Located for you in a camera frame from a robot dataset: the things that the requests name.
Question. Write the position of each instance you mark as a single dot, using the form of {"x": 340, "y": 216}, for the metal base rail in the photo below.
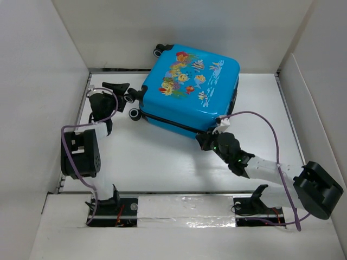
{"x": 126, "y": 215}

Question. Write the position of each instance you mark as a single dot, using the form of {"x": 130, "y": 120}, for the blue kids suitcase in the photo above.
{"x": 186, "y": 90}

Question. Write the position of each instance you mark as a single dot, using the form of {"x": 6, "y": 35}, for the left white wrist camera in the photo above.
{"x": 92, "y": 89}

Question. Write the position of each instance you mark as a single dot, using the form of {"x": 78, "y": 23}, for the silver tape strip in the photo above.
{"x": 203, "y": 211}

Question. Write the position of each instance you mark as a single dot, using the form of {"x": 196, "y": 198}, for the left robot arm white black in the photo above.
{"x": 80, "y": 157}

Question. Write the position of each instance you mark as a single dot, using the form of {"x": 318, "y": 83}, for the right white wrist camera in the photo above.
{"x": 222, "y": 123}

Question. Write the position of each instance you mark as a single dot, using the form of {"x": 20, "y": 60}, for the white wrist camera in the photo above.
{"x": 92, "y": 89}
{"x": 222, "y": 123}

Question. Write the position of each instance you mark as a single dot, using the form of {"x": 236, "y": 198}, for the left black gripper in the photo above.
{"x": 119, "y": 90}

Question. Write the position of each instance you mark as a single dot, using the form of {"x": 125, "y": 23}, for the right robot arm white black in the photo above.
{"x": 307, "y": 187}

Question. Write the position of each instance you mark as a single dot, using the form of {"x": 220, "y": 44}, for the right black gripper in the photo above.
{"x": 204, "y": 139}

